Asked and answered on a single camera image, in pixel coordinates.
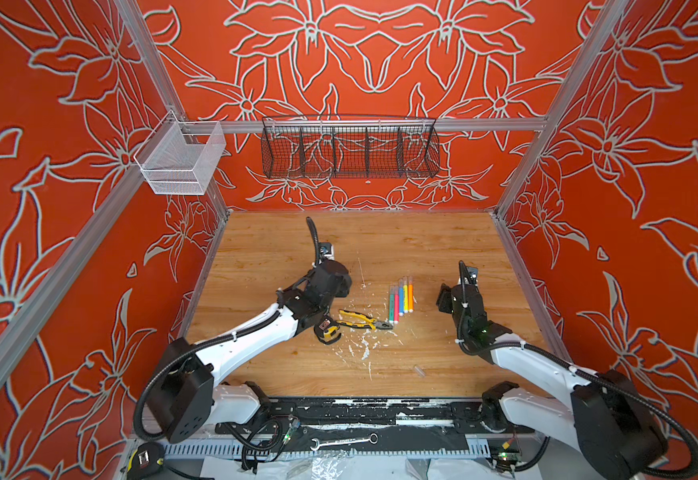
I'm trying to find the orange marker pen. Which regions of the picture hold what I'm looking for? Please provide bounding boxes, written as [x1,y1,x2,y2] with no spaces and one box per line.
[406,276,414,313]

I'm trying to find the yellow marker pen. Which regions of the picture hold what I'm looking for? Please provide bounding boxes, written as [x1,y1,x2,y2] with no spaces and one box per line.
[402,276,410,314]

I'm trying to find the pink marker pen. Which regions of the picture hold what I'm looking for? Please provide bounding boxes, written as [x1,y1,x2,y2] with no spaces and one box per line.
[392,286,401,325]

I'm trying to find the green marker pen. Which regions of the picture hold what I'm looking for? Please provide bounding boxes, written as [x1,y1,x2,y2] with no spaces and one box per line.
[388,285,396,325]

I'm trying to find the blue marker pen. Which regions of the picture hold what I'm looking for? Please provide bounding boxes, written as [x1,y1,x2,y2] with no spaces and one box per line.
[398,278,404,319]

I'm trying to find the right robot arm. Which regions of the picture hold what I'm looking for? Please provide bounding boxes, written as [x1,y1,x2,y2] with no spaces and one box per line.
[437,263,698,479]

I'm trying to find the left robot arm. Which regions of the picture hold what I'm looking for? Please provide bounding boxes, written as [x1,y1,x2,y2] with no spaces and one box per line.
[132,218,352,444]

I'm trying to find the yellow black tape measure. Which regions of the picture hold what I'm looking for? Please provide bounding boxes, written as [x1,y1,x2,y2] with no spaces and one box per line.
[313,315,342,345]

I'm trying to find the yellow black pliers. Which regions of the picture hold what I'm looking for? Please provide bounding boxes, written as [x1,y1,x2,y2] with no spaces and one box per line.
[337,309,394,331]

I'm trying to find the silver wrench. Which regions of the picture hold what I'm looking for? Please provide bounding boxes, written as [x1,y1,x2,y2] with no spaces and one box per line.
[310,433,379,452]

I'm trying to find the small circuit board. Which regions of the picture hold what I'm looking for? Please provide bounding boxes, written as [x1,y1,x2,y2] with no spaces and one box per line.
[490,440,521,474]

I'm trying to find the white mesh basket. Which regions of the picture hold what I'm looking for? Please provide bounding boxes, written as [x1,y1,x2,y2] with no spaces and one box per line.
[134,112,226,196]

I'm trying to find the tape measure on base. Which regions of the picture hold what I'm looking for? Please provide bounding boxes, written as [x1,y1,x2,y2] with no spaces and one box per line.
[126,442,165,480]

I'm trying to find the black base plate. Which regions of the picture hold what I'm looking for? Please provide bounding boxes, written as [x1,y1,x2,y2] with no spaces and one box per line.
[214,395,536,436]

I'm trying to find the black wire basket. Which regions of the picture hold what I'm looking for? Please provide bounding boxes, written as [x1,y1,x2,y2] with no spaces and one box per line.
[260,114,441,180]

